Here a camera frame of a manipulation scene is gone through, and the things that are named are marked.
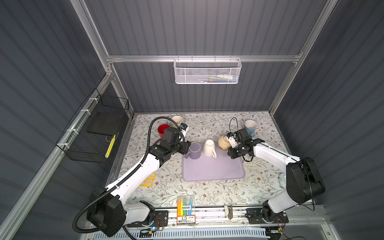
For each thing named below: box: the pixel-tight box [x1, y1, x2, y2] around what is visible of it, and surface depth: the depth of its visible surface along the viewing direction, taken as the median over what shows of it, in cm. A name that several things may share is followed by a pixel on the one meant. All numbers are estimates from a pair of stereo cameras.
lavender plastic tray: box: [182, 142, 246, 182], surface depth 94 cm
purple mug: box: [184, 142, 202, 160], surface depth 94 cm
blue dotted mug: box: [244, 119, 257, 138], surface depth 102 cm
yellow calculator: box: [140, 172, 156, 187], surface depth 86 cm
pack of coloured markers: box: [176, 194, 196, 226], surface depth 77 cm
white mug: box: [203, 139, 217, 159], surface depth 93 cm
